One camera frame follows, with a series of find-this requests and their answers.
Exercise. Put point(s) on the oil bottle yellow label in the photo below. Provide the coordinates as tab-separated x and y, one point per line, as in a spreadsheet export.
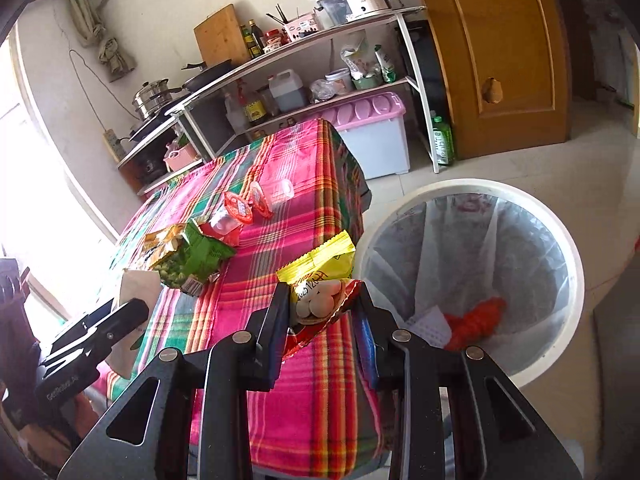
252	104

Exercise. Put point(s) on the hanging grey cloth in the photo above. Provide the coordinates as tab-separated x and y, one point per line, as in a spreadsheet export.
93	33

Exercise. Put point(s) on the white metal shelf rack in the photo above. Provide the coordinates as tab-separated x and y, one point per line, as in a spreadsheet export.
331	68

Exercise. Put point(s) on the wooden door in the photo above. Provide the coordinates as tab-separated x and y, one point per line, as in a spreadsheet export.
506	70

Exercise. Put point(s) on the white trash bin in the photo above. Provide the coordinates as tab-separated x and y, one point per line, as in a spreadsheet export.
455	243

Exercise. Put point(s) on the steel steamer pot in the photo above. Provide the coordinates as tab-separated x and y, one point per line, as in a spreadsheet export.
151	97

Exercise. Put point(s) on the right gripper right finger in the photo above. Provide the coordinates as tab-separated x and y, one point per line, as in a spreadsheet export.
401	367

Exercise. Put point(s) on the pink woven basket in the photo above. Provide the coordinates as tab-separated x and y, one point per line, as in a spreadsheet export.
178	157

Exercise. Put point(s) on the pink lid storage box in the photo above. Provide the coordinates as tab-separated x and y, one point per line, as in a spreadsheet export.
373	129

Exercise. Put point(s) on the white vinegar jug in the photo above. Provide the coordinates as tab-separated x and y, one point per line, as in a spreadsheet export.
288	90

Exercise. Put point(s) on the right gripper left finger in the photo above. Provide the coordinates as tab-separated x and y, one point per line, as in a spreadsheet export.
249	360

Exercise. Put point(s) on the yellow snack packet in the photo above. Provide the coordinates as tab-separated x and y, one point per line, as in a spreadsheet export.
321	289

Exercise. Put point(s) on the red plastic bag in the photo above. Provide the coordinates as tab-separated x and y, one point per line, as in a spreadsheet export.
476	325

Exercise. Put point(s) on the red lid jelly cup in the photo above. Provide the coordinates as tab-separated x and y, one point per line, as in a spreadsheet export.
228	220

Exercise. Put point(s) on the wooden cutting board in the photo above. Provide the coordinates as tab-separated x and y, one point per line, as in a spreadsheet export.
219	38

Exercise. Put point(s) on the pink utensil basket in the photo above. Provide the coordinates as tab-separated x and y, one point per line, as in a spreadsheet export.
301	27

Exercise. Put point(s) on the gold green snack bag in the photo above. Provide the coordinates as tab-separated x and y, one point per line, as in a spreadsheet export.
184	257

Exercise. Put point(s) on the green bottle on floor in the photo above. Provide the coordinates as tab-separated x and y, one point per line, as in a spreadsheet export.
444	142

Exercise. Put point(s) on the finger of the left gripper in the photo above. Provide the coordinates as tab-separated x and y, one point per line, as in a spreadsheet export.
77	334
125	320

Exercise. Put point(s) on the pink plaid tablecloth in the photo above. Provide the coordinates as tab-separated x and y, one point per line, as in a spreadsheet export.
320	420

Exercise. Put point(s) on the person left hand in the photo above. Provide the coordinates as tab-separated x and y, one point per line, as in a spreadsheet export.
54	446

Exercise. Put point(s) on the white power strip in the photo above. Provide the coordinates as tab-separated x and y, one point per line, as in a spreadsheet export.
114	145

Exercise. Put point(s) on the beige paper bag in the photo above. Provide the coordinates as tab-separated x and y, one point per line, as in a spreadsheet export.
136	296

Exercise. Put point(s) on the black frying pan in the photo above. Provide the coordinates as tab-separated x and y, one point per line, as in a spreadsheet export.
206	74

